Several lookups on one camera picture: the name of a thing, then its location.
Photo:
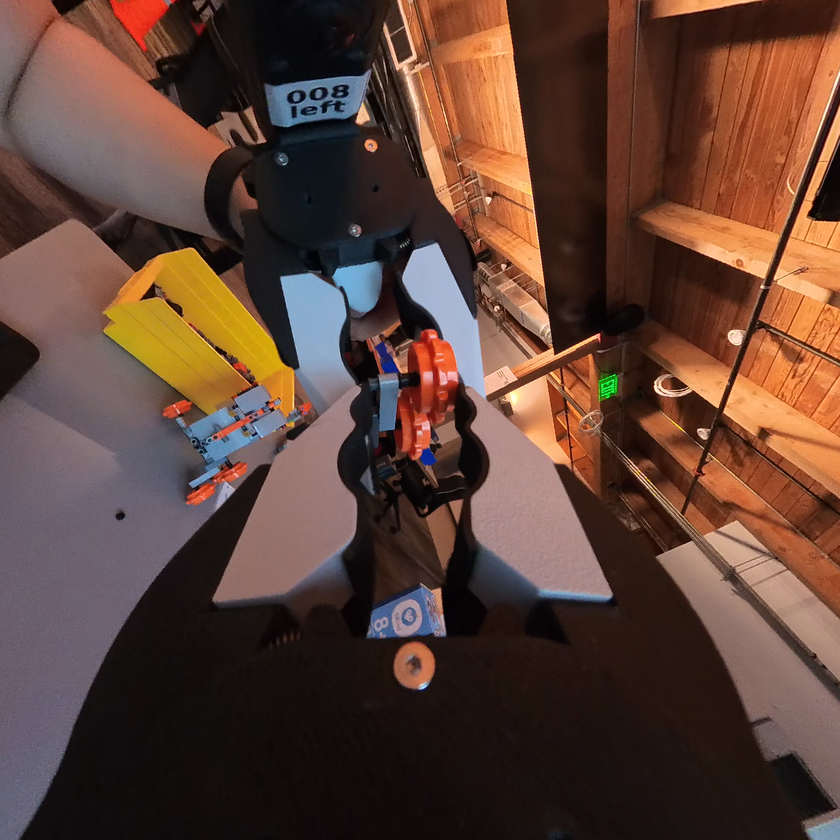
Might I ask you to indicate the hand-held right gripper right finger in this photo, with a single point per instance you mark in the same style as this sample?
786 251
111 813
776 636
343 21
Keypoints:
538 525

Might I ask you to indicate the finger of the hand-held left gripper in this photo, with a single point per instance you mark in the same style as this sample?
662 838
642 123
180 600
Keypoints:
446 302
315 328

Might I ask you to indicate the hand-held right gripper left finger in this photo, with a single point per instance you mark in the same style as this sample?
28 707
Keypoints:
295 525

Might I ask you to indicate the grey beam with orange gears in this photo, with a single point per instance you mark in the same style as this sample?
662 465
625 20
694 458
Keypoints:
433 374

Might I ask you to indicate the grey desk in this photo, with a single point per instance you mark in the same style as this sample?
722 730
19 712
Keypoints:
65 525

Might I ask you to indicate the person's left hand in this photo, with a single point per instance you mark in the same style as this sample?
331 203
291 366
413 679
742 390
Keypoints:
374 321

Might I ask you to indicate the yellow plastic bin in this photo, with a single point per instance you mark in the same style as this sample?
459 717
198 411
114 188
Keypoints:
190 315

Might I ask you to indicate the blue robot kit box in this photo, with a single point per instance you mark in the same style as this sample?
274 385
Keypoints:
407 617

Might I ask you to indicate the green exit sign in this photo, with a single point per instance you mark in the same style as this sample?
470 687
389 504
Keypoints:
608 384

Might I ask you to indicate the large orange reflective cone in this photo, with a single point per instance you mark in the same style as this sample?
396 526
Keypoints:
141 23

